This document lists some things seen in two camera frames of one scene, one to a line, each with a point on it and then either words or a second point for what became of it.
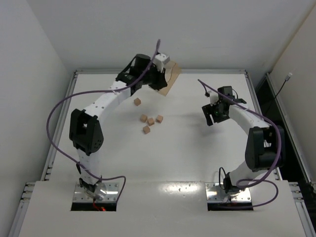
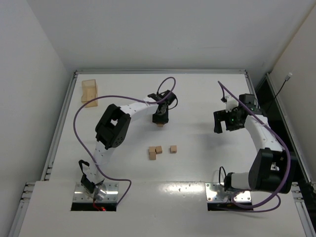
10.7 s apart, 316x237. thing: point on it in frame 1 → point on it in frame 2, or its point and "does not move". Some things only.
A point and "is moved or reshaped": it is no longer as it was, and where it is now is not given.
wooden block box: [172, 73] → [89, 91]
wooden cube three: [150, 121] → [158, 149]
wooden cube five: [146, 129] → [152, 156]
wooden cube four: [160, 118] is moved or reshaped
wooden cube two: [143, 118] → [152, 149]
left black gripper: [159, 80] → [160, 119]
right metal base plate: [215, 193] does not move
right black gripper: [209, 112] → [220, 118]
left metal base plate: [81, 195] does not move
